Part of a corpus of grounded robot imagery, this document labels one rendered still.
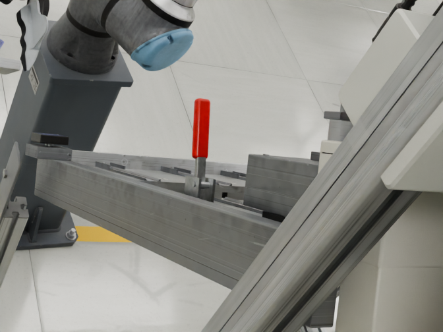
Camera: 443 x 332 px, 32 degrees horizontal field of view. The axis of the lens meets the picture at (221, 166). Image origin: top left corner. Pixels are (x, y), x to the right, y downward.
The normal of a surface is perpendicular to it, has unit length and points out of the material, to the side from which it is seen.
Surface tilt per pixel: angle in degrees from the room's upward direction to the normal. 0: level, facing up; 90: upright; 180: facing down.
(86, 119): 90
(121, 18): 71
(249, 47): 0
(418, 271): 47
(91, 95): 90
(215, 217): 90
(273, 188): 90
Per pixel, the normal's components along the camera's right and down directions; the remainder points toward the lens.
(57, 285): 0.40, -0.66
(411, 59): -0.87, -0.07
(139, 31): -0.36, 0.14
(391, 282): 0.48, 0.10
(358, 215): 0.28, 0.75
